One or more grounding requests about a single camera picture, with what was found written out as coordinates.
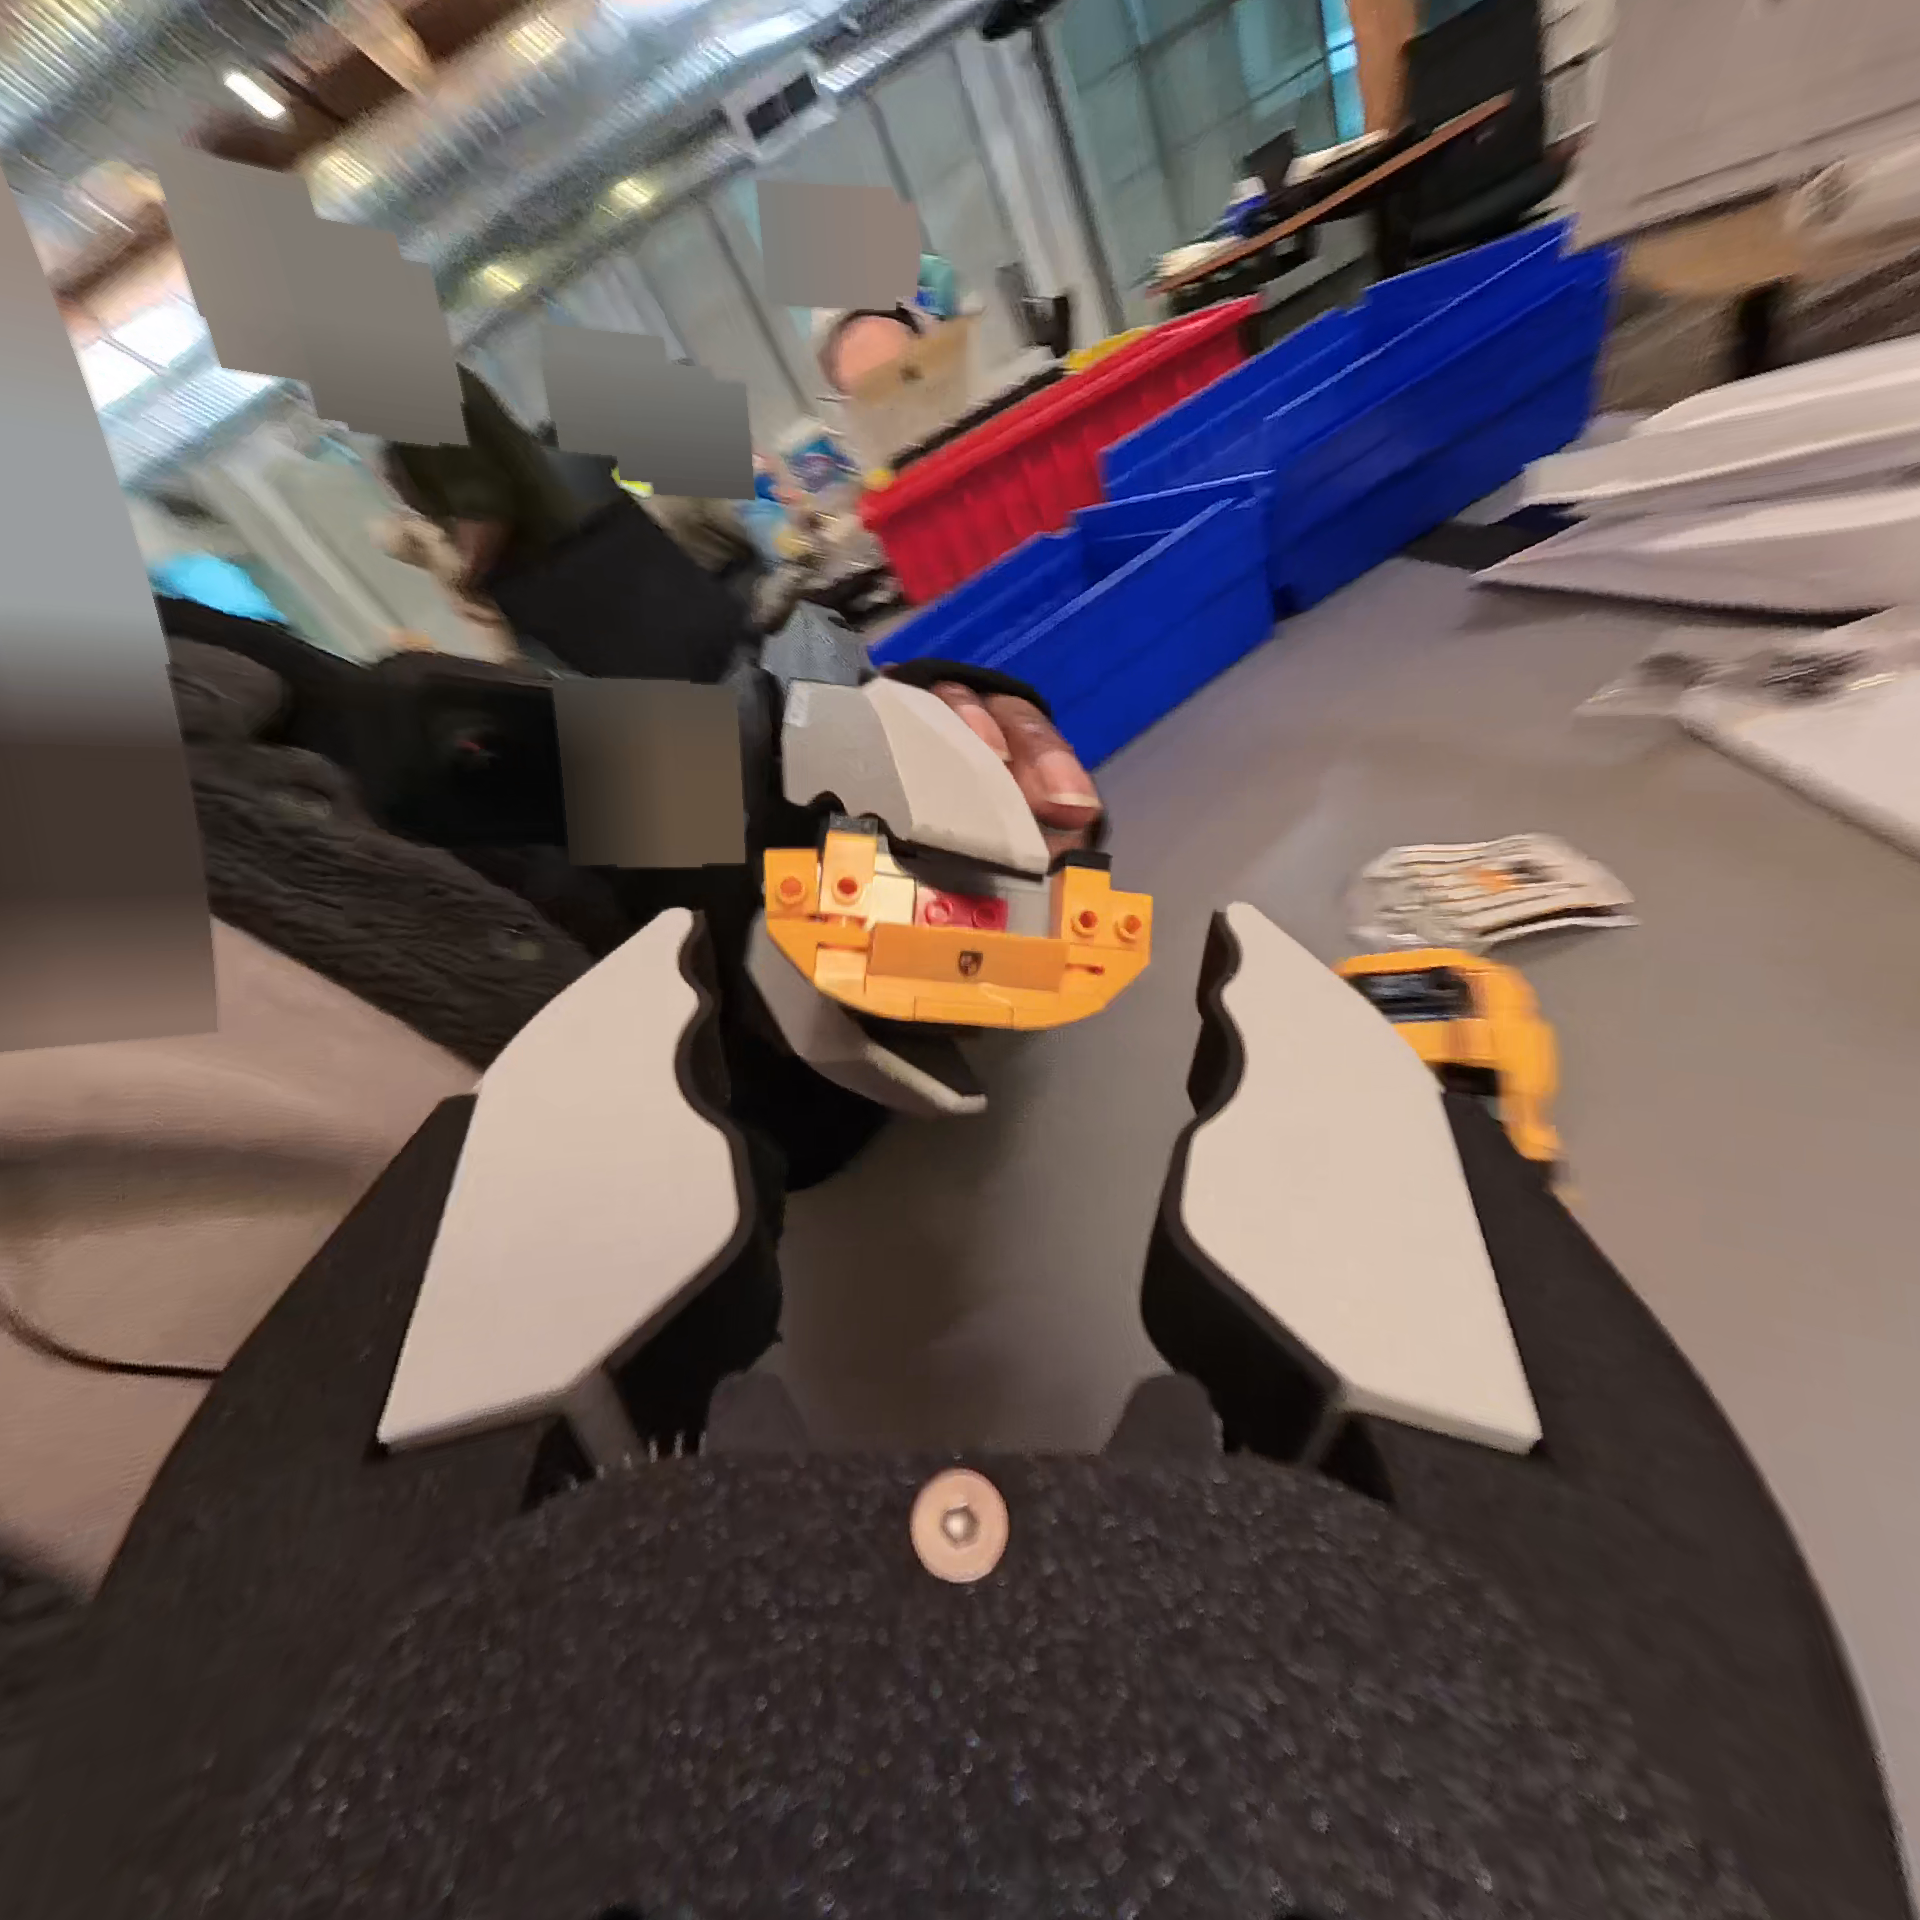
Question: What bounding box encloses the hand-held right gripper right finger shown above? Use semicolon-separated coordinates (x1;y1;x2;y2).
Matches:
1141;900;1547;1454

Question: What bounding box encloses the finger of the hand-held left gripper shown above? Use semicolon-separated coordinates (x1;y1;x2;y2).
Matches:
779;674;1052;880
746;936;992;1119

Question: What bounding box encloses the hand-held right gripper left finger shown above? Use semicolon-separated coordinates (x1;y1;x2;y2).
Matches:
375;903;783;1451

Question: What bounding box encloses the yellow lego car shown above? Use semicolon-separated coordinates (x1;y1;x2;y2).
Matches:
1335;950;1569;1187

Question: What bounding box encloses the lego sticker sheet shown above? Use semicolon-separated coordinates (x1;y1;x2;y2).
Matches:
1343;831;1636;954

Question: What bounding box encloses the person's left hand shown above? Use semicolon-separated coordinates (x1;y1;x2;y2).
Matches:
929;672;1109;837

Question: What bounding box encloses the red plastic bin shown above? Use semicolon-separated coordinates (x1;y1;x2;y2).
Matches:
861;295;1261;600

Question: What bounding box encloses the beige hoodie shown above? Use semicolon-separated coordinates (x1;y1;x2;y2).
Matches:
0;914;497;1576

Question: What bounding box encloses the white booklet stand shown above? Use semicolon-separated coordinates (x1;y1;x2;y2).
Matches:
1681;660;1920;864

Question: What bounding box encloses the clear bag of black parts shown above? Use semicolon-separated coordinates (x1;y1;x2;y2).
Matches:
1583;615;1920;725

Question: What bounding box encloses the background wooden table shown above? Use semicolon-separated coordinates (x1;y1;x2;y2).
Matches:
1155;90;1519;301

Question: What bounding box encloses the building instruction booklet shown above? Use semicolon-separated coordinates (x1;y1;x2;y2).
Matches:
1477;351;1920;619

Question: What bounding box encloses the black earphone cable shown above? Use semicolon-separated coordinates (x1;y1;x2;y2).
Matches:
0;1290;226;1383

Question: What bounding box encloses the silver ceiling duct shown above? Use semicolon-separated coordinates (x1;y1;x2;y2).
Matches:
0;0;842;287

